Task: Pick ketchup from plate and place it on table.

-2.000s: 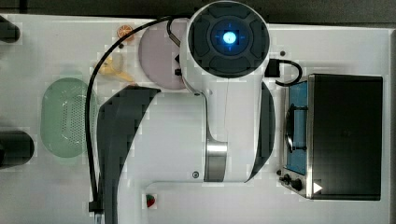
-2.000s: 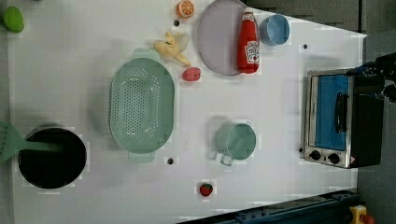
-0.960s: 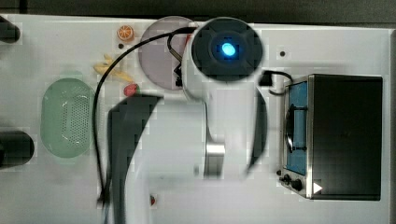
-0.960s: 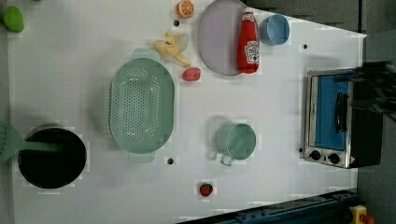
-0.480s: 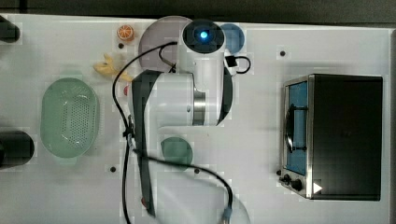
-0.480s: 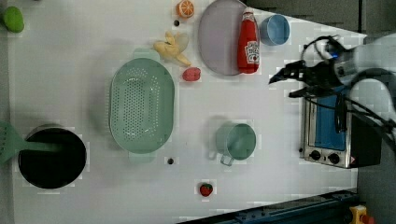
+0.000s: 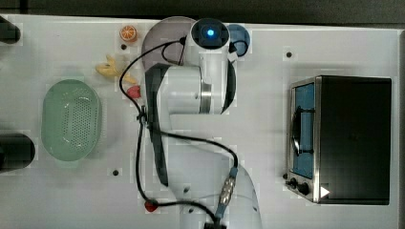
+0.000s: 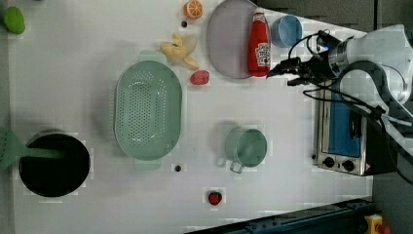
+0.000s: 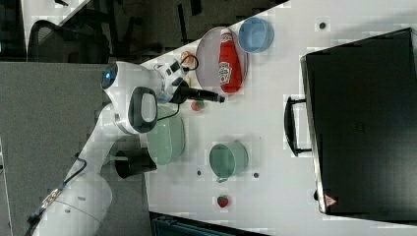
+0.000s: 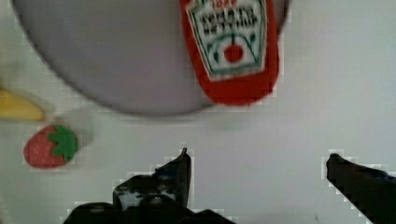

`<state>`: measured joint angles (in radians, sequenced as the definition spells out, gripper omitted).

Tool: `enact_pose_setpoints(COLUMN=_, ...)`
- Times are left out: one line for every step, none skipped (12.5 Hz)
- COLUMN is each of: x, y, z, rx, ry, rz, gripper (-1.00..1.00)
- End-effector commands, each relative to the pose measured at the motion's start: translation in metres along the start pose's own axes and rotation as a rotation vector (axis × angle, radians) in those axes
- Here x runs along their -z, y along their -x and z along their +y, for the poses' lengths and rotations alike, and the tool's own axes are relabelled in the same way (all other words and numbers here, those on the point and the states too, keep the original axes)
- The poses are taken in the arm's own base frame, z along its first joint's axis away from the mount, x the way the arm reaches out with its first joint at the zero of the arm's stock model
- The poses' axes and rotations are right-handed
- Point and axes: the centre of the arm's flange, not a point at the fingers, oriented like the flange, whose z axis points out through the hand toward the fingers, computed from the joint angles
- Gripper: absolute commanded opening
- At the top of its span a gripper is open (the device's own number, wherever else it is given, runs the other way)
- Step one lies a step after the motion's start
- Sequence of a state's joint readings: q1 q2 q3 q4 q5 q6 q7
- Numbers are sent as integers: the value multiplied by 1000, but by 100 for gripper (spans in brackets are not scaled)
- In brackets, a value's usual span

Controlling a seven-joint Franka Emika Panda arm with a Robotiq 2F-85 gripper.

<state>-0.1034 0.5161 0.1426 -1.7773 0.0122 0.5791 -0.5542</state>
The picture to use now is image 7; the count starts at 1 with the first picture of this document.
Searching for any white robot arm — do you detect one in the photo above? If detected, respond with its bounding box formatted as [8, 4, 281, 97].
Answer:
[142, 18, 263, 229]

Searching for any grey round plate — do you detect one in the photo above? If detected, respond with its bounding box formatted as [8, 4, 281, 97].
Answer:
[141, 16, 195, 71]

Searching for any pink peach toy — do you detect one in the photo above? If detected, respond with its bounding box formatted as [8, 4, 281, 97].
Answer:
[127, 85, 141, 99]

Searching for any blue cup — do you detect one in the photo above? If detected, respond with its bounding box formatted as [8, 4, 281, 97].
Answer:
[227, 24, 250, 57]

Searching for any red strawberry toy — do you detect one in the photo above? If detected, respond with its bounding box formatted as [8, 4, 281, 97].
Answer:
[144, 200, 159, 213]

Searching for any peeled banana toy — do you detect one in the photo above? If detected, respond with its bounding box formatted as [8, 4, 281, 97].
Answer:
[96, 54, 138, 84]

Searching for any orange slice toy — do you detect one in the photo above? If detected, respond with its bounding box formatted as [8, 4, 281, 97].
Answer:
[119, 25, 138, 43]

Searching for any green perforated colander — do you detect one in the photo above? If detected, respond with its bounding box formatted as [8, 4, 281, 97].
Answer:
[41, 79, 102, 163]

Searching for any silver black toaster oven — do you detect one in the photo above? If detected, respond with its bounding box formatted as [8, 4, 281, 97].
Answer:
[283, 75, 392, 205]

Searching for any black pot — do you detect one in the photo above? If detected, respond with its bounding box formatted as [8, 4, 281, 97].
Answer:
[0, 134, 35, 173]

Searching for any black cylinder at edge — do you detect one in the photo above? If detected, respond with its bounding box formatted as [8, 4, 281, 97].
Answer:
[0, 16, 21, 44]

